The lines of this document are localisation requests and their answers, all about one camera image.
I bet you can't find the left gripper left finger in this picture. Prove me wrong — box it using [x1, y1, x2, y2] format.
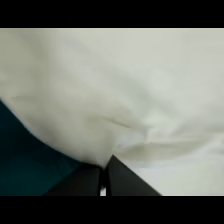
[45, 162, 102, 197]

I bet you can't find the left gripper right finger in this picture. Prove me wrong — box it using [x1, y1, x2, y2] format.
[105, 154, 163, 197]

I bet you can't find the white garment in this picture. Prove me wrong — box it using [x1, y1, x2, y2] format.
[0, 28, 224, 197]

